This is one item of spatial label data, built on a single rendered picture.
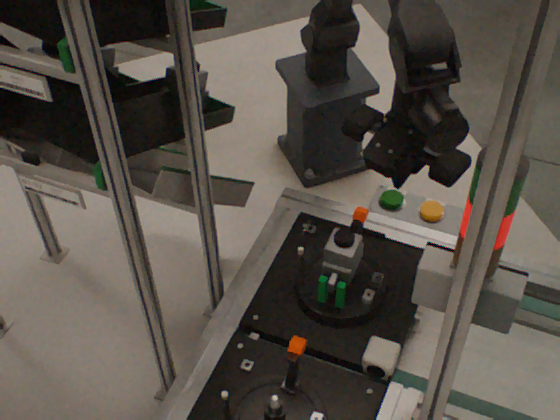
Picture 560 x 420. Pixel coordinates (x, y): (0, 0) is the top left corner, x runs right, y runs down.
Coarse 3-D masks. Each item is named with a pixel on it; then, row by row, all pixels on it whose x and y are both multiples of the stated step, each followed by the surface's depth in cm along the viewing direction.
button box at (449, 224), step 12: (372, 204) 134; (408, 204) 134; (420, 204) 134; (444, 204) 134; (396, 216) 132; (408, 216) 132; (420, 216) 132; (444, 216) 132; (456, 216) 132; (432, 228) 130; (444, 228) 130; (456, 228) 130
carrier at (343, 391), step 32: (224, 352) 114; (256, 352) 114; (288, 352) 114; (224, 384) 111; (256, 384) 108; (320, 384) 110; (352, 384) 110; (384, 384) 110; (192, 416) 107; (224, 416) 105; (256, 416) 105; (288, 416) 105; (320, 416) 103; (352, 416) 107
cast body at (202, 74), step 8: (200, 64) 109; (168, 72) 108; (200, 72) 109; (168, 80) 108; (176, 80) 108; (200, 80) 109; (168, 88) 109; (176, 88) 108; (200, 88) 110; (200, 96) 111
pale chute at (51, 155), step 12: (0, 132) 113; (12, 132) 115; (24, 132) 117; (12, 144) 110; (24, 144) 113; (36, 144) 117; (48, 144) 121; (48, 156) 111; (60, 156) 107; (72, 156) 109; (72, 168) 110; (84, 168) 113
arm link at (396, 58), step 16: (400, 48) 96; (400, 64) 97; (448, 64) 100; (400, 80) 98; (416, 80) 98; (432, 80) 98; (448, 80) 99; (416, 96) 99; (432, 96) 97; (448, 96) 97; (416, 112) 99; (432, 112) 97; (448, 112) 95; (416, 128) 100; (432, 128) 96; (448, 128) 97; (464, 128) 98; (432, 144) 98; (448, 144) 99
